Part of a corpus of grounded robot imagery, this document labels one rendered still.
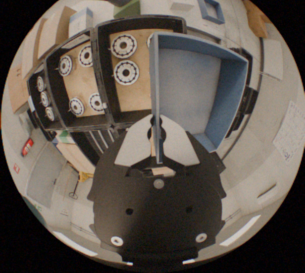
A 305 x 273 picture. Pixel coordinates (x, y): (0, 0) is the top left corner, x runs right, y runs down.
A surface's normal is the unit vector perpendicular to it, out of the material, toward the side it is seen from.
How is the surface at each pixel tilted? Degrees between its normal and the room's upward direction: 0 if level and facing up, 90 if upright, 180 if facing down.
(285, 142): 90
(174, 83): 1
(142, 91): 0
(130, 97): 0
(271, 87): 90
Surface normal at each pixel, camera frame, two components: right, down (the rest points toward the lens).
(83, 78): 0.10, 0.54
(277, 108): -0.99, 0.07
